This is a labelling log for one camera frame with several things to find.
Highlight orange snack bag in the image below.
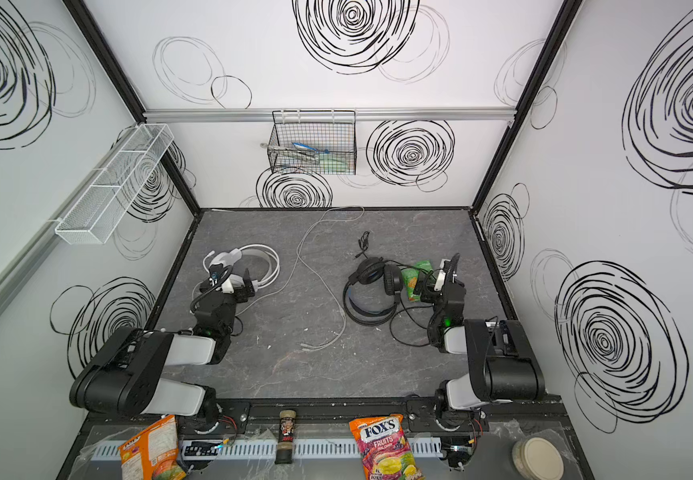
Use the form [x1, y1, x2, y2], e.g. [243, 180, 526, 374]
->
[118, 415, 188, 480]

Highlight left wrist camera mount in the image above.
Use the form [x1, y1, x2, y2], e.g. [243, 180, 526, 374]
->
[204, 248, 242, 278]

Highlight black headphones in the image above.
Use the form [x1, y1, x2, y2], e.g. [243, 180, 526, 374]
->
[342, 257, 405, 327]

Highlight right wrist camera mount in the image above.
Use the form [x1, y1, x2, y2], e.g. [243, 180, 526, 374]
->
[434, 259, 451, 292]

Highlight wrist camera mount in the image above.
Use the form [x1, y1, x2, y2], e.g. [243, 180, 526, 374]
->
[204, 248, 242, 278]
[434, 259, 451, 292]

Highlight clear acrylic wall shelf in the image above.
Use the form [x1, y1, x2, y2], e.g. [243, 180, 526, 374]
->
[54, 124, 176, 245]

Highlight black wire basket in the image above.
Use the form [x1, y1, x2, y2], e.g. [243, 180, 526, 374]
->
[266, 109, 358, 166]

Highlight green snack packet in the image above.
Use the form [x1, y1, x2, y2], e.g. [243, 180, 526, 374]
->
[401, 260, 433, 302]

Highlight white slotted cable duct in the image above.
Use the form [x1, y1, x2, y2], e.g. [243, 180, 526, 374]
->
[90, 437, 443, 462]

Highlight Fox's fruits candy bag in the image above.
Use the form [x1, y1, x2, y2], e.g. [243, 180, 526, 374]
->
[349, 414, 425, 480]

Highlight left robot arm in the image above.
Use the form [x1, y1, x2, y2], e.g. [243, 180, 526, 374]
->
[70, 265, 256, 424]

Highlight white headphones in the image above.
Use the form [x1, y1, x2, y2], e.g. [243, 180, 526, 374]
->
[202, 243, 280, 291]

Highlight grey headphone cable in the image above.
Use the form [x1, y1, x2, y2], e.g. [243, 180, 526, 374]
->
[234, 206, 367, 353]

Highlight items in wire basket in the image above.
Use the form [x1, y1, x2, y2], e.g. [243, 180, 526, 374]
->
[262, 142, 357, 175]

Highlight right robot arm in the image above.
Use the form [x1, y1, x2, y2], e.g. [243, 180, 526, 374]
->
[417, 267, 547, 431]

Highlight small dark spice bottle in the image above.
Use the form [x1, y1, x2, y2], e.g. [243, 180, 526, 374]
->
[274, 410, 296, 465]

